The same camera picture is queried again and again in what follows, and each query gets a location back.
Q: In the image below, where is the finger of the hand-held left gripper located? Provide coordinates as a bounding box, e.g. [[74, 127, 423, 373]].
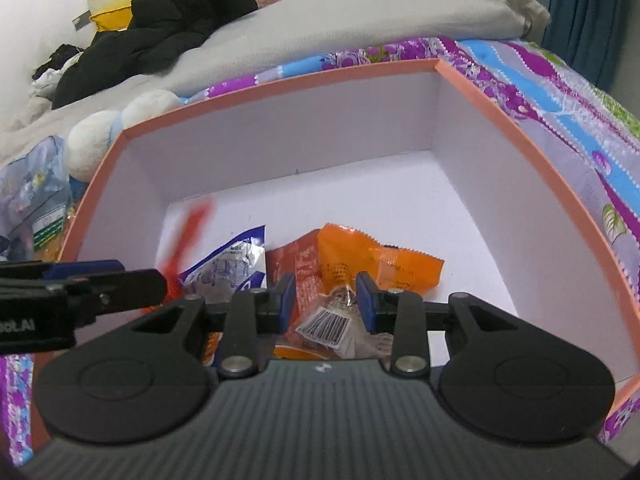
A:
[[65, 269, 168, 313], [0, 259, 125, 283]]

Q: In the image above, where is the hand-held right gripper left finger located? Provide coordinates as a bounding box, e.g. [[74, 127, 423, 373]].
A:
[[131, 272, 297, 380]]

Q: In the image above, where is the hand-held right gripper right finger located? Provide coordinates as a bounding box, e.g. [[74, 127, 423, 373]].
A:
[[356, 271, 521, 377]]

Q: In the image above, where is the clear barcode snack packet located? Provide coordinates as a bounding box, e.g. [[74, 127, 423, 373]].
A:
[[295, 285, 398, 361]]

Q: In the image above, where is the red orange snack packet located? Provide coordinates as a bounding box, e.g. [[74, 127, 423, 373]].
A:
[[265, 232, 323, 321]]

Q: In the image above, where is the blue snack packet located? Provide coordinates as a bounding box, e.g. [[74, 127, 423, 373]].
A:
[[177, 224, 267, 297]]

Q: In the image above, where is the pink cardboard box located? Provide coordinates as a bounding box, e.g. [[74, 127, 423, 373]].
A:
[[30, 57, 640, 448]]

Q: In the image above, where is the clear blue plastic bag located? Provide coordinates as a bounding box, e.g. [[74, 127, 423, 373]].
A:
[[0, 135, 76, 261]]

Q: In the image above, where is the white plush toy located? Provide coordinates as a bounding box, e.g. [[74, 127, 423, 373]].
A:
[[65, 89, 186, 181]]

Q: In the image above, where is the heap of clothes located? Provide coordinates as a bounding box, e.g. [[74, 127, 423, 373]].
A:
[[30, 44, 86, 98]]

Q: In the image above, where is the black jacket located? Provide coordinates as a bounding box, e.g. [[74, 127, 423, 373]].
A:
[[52, 0, 260, 110]]

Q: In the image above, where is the yellow pillow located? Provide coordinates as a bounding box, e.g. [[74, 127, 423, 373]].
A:
[[90, 4, 133, 33]]

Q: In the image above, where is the grey duvet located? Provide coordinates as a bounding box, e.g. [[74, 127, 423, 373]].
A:
[[0, 0, 551, 161]]

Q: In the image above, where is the blue curtain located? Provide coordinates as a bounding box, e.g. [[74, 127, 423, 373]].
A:
[[530, 0, 640, 106]]

